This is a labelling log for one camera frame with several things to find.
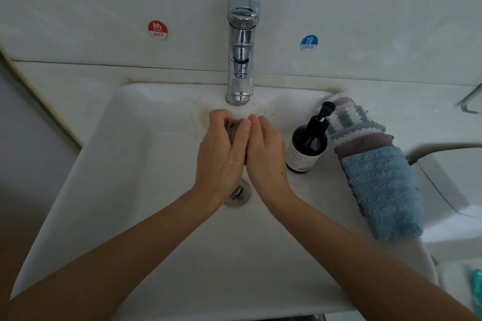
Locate teal tube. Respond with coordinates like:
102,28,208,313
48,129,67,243
471,268,482,303

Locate metal wall shelf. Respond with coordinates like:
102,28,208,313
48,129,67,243
461,82,482,115

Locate metal sink drain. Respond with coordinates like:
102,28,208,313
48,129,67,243
226,180,253,207

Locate red round sticker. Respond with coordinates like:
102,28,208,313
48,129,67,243
148,20,170,41

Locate chrome faucet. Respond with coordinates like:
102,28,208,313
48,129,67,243
224,0,262,106

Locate person's right forearm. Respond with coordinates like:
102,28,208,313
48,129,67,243
271,189,479,321

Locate grey yellow striped cloth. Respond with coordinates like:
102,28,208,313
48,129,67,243
325,99,387,143

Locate person's right hand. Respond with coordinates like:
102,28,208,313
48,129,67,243
246,114,298,209

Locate person's left forearm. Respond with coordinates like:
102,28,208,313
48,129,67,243
0,188,227,321

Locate grey stained cloth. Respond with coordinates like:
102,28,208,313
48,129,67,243
224,117,251,145

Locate person's left hand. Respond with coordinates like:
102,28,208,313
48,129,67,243
192,109,252,209

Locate white toilet tank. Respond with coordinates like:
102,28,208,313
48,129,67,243
410,146,482,261

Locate blue round sticker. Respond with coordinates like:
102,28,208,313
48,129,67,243
300,34,319,52

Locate pink white striped cloth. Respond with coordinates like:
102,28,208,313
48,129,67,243
327,94,356,109

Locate black pump soap bottle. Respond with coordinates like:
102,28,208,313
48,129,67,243
285,101,337,175

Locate blue stained cloth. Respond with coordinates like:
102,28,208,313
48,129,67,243
340,145,425,243

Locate gray patterned trousers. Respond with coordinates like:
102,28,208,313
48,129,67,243
256,313,326,321

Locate white ceramic sink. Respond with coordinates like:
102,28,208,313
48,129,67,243
9,82,439,321

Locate white toilet lid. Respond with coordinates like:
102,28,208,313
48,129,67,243
440,260,482,314

